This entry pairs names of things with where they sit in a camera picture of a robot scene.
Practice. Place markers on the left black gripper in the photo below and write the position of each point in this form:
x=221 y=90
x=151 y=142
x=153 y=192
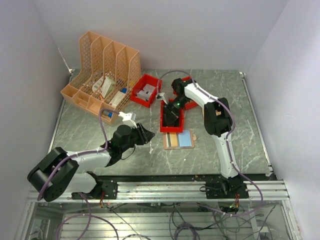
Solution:
x=144 y=135

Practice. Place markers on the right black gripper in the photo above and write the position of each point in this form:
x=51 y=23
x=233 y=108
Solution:
x=171 y=115

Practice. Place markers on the red bin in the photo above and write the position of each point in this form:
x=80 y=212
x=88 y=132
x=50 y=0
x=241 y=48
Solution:
x=177 y=127
x=145 y=79
x=190 y=105

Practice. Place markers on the gold striped card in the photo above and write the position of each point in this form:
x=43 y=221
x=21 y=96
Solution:
x=172 y=140

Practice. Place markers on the tan leather card holder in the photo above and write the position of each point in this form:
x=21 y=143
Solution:
x=186 y=140

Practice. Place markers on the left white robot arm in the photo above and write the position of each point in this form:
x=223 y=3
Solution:
x=70 y=172

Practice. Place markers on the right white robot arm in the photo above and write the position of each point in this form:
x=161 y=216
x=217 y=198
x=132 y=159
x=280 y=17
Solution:
x=217 y=122

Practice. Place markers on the grey white boxes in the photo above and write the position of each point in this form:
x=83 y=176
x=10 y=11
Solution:
x=146 y=93

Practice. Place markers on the blue capped bottle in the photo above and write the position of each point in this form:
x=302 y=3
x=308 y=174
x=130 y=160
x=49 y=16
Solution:
x=107 y=114

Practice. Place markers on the red white box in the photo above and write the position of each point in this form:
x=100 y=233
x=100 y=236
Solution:
x=115 y=101

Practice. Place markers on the green white box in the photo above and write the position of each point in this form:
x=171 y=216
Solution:
x=107 y=86

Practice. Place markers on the white labelled packet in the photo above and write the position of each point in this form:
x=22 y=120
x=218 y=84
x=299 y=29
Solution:
x=97 y=85

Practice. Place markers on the peach mesh file organizer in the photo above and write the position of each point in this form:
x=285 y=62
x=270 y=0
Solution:
x=109 y=71

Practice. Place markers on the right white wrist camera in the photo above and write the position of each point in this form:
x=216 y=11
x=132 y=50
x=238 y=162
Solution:
x=160 y=96

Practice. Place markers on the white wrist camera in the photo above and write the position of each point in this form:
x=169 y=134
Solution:
x=160 y=96
x=128 y=119

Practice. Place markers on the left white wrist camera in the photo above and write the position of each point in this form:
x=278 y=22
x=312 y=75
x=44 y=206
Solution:
x=128 y=119

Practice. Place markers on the aluminium rail frame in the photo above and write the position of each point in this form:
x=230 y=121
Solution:
x=165 y=211

